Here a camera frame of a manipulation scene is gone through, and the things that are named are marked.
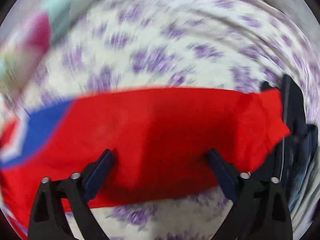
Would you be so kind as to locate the red pants with blue-white stripe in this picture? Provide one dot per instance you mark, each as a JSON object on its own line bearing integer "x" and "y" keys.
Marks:
{"x": 158, "y": 138}

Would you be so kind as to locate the dark folded pants stack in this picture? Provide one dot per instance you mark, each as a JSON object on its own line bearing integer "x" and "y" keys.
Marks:
{"x": 291, "y": 158}

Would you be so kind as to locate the purple floral bed sheet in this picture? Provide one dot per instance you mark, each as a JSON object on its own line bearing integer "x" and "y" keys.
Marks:
{"x": 119, "y": 45}

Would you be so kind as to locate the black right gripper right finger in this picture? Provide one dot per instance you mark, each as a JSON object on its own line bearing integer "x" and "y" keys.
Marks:
{"x": 260, "y": 209}

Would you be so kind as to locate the grey folded garment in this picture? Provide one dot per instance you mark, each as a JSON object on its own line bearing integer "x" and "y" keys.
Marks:
{"x": 309, "y": 196}

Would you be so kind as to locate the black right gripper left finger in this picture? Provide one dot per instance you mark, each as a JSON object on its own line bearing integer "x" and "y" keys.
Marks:
{"x": 47, "y": 219}

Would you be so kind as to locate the folded teal pink floral quilt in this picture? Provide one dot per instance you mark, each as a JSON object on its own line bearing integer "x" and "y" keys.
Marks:
{"x": 26, "y": 46}

